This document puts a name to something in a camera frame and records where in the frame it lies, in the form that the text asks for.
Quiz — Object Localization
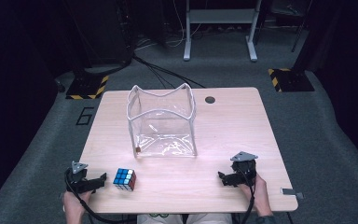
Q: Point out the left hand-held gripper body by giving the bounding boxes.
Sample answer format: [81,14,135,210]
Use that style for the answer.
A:
[64,161,93,195]

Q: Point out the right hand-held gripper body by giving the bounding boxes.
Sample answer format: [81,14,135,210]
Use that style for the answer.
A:
[229,150,259,188]

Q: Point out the multicoloured puzzle cube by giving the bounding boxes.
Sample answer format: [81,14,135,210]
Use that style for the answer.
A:
[112,167,137,191]

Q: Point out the clear plastic bag white trim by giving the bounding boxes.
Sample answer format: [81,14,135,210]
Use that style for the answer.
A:
[126,82,199,159]

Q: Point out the person's left hand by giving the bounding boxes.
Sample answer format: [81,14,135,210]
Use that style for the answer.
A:
[62,189,93,219]

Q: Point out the person's light clothing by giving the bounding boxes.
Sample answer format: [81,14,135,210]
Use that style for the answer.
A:
[136,213,233,224]

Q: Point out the black stand yellow striped base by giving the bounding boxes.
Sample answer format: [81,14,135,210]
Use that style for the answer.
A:
[268,0,316,93]
[64,0,110,101]

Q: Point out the black caster wheel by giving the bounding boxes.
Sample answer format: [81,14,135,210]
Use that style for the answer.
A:
[55,79,67,93]

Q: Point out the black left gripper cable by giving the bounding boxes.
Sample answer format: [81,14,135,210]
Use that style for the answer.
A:
[63,168,138,224]

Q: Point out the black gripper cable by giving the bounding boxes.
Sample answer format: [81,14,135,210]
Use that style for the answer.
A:
[236,169,257,224]
[63,168,138,224]

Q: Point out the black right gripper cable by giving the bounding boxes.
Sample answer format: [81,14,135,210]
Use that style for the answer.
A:
[236,169,257,224]

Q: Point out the grey metal table bracket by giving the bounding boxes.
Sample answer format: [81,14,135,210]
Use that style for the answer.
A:
[280,187,305,201]

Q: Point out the black floor cable bundle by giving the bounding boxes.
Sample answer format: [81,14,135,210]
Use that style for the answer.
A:
[132,55,207,90]

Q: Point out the white floor cables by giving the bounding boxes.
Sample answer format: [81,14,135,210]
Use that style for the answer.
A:
[134,0,206,50]

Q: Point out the white metal desk frame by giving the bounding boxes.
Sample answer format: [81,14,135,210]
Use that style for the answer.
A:
[183,0,264,63]

